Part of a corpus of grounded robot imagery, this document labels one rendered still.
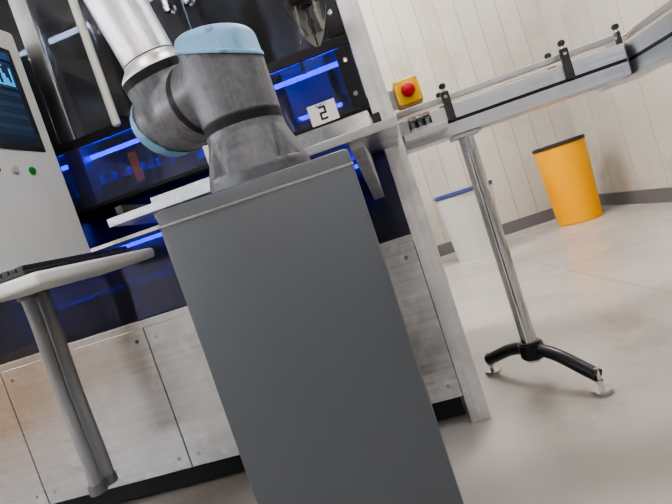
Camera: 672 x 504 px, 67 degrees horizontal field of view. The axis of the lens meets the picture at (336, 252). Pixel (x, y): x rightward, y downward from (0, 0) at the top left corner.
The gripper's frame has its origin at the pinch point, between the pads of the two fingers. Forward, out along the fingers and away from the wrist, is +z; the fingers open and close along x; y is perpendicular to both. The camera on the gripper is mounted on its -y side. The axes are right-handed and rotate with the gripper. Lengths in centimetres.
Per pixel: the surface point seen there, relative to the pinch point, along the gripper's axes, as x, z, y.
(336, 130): -1.8, 20.0, 2.0
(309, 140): -8.2, 20.0, 1.9
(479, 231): 61, 87, -326
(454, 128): 29, 24, -46
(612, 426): 40, 110, -15
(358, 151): 1.0, 25.3, -3.0
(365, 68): 8.6, 0.0, -35.7
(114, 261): -66, 31, -4
